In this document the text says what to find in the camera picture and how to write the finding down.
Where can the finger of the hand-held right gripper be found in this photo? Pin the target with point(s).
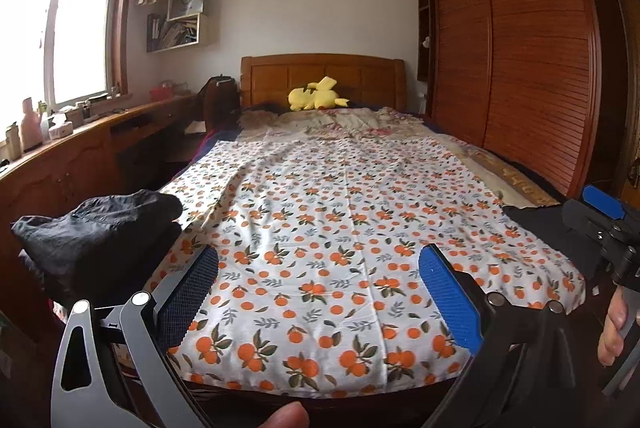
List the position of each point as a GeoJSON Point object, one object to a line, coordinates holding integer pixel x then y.
{"type": "Point", "coordinates": [605, 201]}
{"type": "Point", "coordinates": [582, 218]}

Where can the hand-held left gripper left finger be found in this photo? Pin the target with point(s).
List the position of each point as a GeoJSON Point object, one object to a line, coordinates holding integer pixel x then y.
{"type": "Point", "coordinates": [190, 288]}

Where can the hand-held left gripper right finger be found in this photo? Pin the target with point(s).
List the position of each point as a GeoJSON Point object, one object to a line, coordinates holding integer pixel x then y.
{"type": "Point", "coordinates": [450, 298]}

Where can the black jacket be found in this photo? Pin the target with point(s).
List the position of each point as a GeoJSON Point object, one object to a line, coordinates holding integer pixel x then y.
{"type": "Point", "coordinates": [100, 233]}

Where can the person's right hand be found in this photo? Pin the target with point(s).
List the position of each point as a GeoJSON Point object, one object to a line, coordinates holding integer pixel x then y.
{"type": "Point", "coordinates": [612, 328]}

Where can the person's left hand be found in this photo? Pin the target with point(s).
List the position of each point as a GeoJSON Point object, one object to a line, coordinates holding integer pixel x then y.
{"type": "Point", "coordinates": [287, 415]}

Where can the black pants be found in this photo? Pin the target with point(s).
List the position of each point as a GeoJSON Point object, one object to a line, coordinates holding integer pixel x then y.
{"type": "Point", "coordinates": [540, 223]}

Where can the orange fruit print bed sheet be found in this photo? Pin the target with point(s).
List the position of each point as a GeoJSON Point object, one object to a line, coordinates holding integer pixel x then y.
{"type": "Point", "coordinates": [350, 208]}

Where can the wooden slatted wardrobe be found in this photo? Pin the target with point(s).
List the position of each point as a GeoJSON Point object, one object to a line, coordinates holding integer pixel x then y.
{"type": "Point", "coordinates": [525, 58]}

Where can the long wooden desk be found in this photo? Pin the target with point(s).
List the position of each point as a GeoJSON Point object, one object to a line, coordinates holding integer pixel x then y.
{"type": "Point", "coordinates": [85, 158]}

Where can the black backpack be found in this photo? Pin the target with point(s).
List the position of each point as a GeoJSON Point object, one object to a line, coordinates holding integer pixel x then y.
{"type": "Point", "coordinates": [222, 103]}

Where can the beige floral quilt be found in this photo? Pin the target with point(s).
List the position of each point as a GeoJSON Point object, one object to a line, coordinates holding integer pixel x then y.
{"type": "Point", "coordinates": [350, 121]}

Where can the black cup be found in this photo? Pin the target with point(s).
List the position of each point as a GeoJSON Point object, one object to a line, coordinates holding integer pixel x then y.
{"type": "Point", "coordinates": [86, 111]}

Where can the tissue box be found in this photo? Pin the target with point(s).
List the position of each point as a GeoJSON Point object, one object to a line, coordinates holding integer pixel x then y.
{"type": "Point", "coordinates": [61, 128]}

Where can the yellow plush toy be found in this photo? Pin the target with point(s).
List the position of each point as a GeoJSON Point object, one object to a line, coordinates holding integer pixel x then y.
{"type": "Point", "coordinates": [312, 98]}

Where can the pink bottle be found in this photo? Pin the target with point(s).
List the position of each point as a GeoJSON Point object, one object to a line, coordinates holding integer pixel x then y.
{"type": "Point", "coordinates": [30, 126]}

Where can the wooden bed headboard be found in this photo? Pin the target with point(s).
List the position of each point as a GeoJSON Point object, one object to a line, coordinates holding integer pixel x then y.
{"type": "Point", "coordinates": [280, 78]}

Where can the white bottle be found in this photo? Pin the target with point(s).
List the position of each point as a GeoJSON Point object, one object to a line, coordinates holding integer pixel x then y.
{"type": "Point", "coordinates": [12, 142]}

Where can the small white ornament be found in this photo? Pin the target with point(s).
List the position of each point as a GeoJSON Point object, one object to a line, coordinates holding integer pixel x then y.
{"type": "Point", "coordinates": [426, 42]}

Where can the row of books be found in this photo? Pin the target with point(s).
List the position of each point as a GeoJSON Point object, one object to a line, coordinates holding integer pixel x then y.
{"type": "Point", "coordinates": [184, 34]}

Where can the black binders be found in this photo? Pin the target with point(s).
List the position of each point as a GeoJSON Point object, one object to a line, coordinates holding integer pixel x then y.
{"type": "Point", "coordinates": [156, 33]}

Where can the wood framed window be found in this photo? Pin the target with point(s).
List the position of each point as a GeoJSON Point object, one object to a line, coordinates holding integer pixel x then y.
{"type": "Point", "coordinates": [80, 33]}

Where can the white paper bag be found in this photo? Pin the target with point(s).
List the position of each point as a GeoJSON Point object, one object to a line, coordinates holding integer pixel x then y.
{"type": "Point", "coordinates": [187, 4]}

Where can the white wall shelf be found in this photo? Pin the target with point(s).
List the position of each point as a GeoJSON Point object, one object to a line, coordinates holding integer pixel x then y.
{"type": "Point", "coordinates": [212, 28]}

